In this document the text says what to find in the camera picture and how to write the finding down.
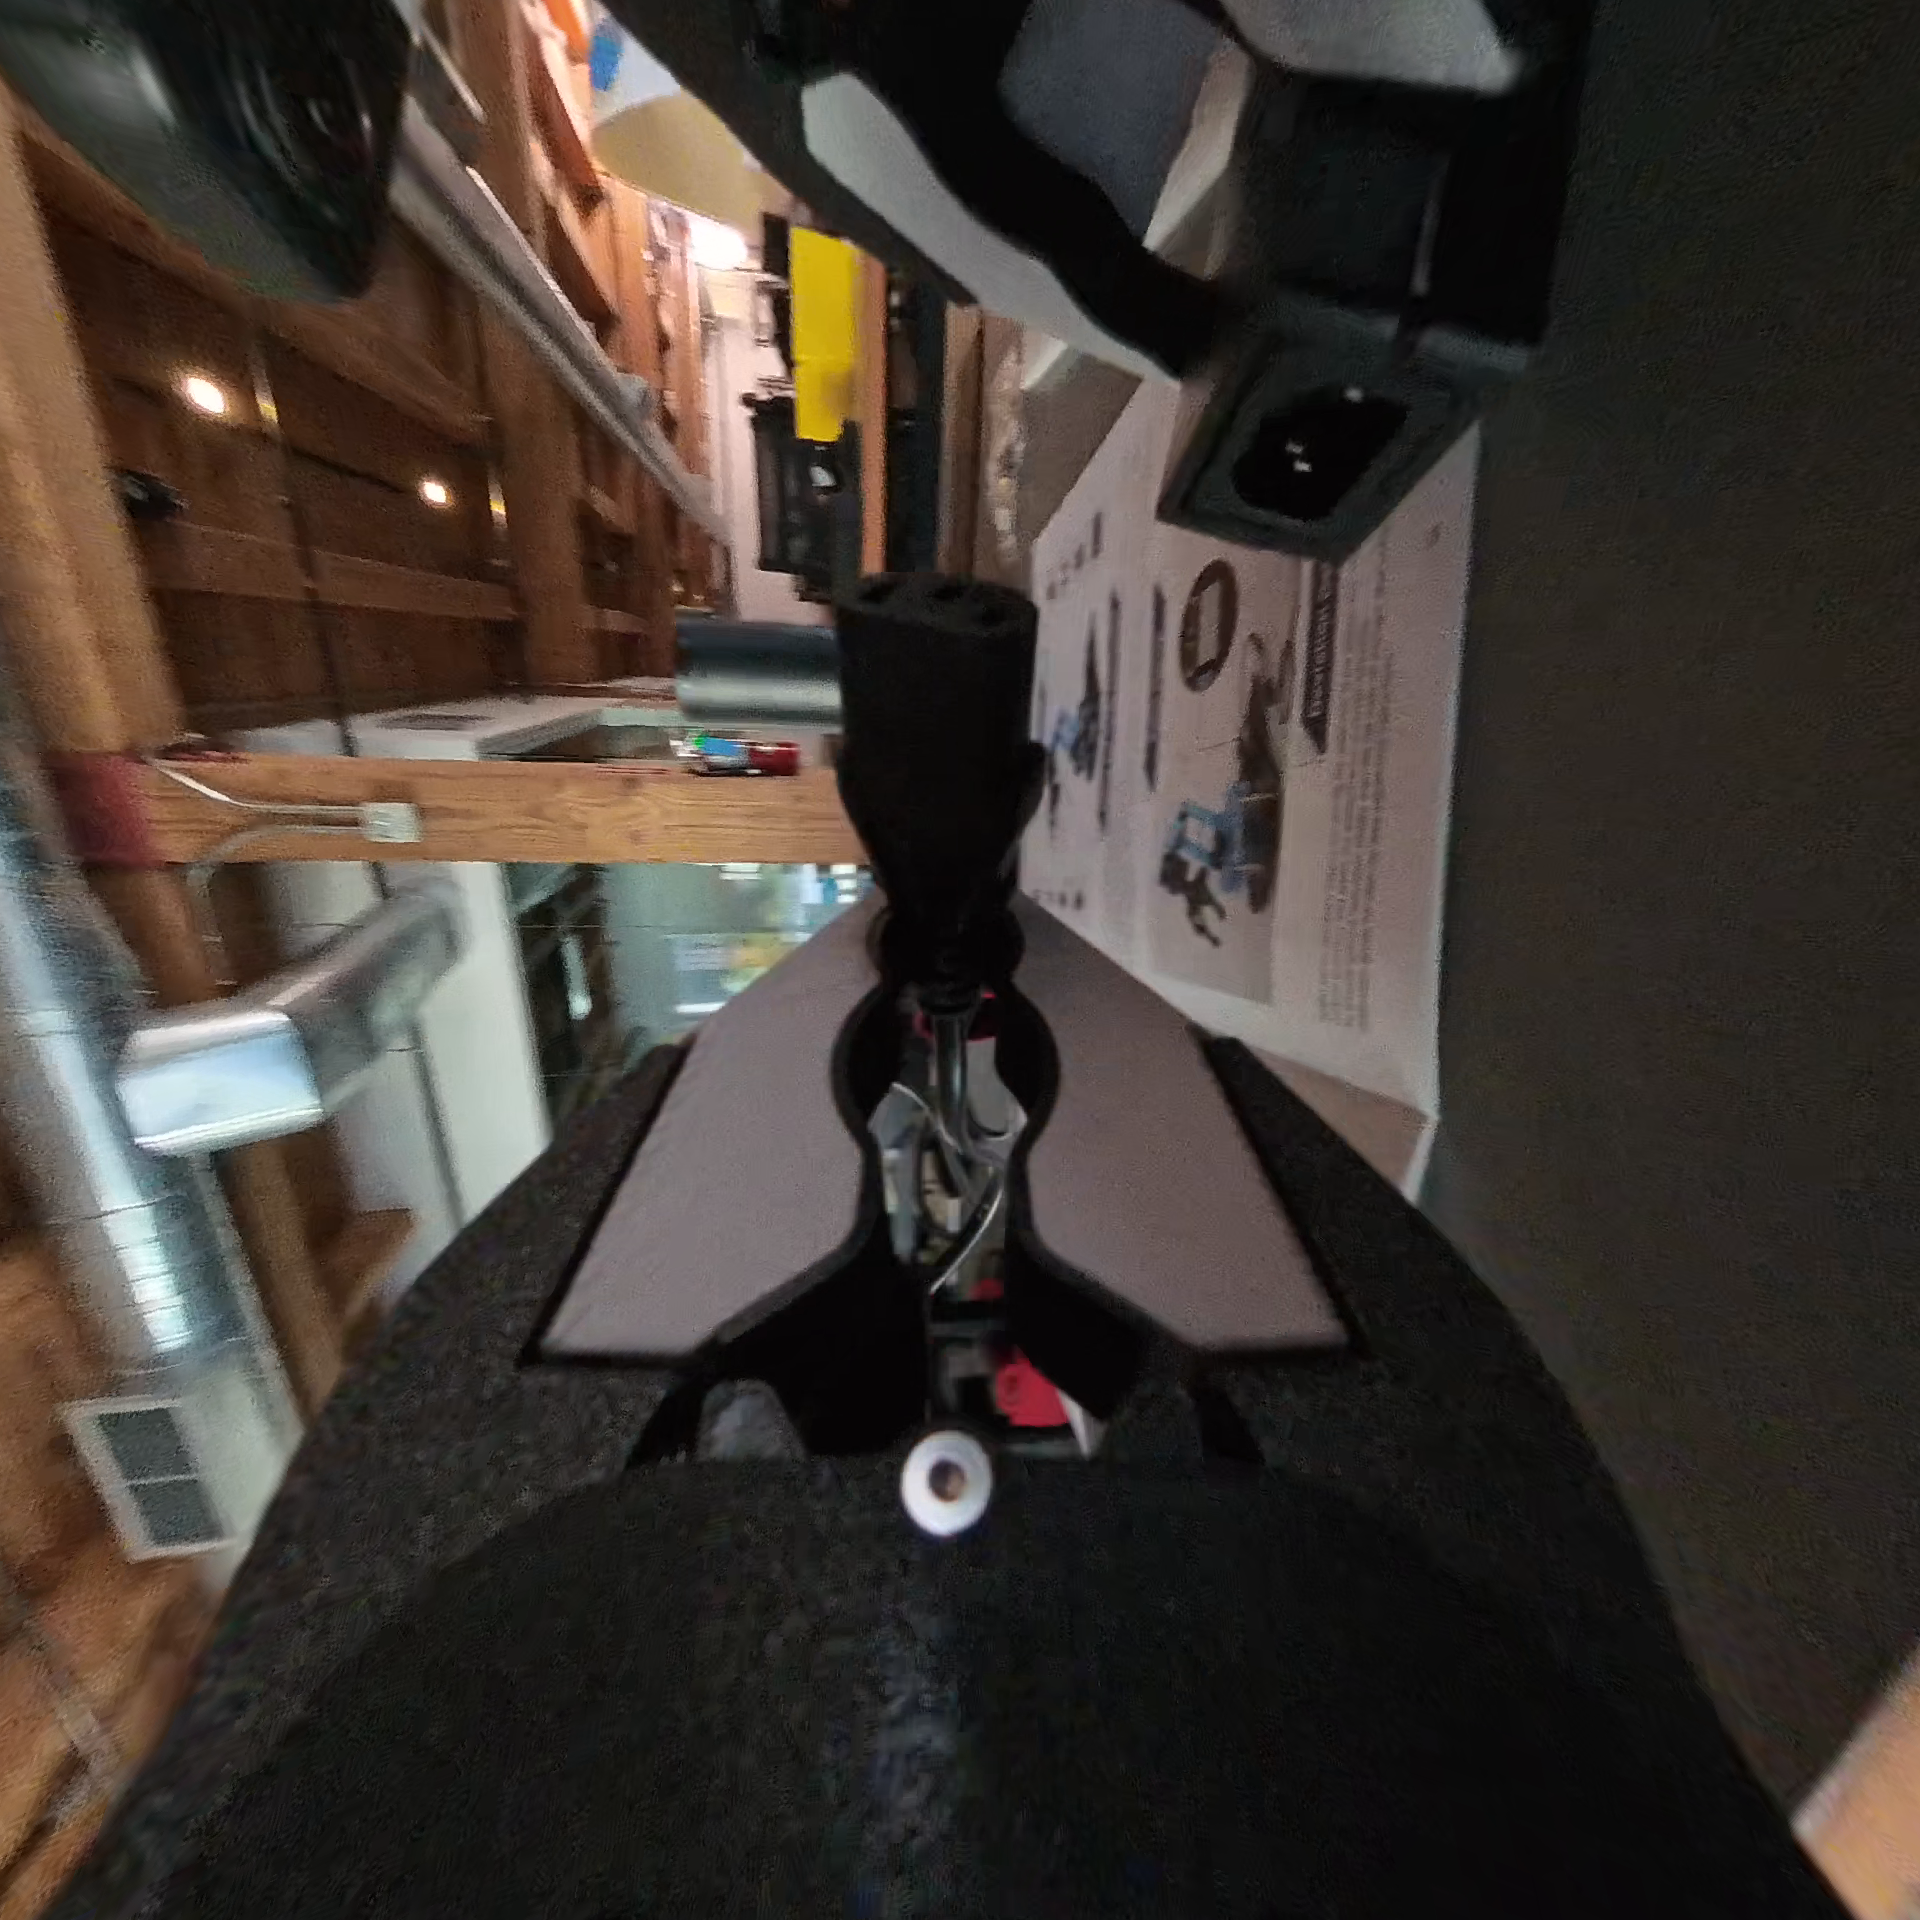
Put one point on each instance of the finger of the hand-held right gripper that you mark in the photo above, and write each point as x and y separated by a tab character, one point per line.
931	194
1111	105

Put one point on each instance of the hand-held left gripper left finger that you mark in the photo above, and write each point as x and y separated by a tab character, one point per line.
705	1185

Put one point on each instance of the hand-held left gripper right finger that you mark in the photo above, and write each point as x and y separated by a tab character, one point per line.
1186	1185

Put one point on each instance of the grey desk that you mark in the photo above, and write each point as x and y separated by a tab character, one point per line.
1651	898

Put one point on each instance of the yellow bin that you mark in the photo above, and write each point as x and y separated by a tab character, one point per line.
824	332

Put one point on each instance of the black device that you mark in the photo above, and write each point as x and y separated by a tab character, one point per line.
803	504

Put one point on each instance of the printed instruction booklet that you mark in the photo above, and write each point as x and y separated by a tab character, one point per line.
1273	748

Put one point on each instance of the white vent grille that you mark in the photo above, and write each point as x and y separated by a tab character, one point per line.
150	1477

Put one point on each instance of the metal air duct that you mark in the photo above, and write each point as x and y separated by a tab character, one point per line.
150	1198
570	359

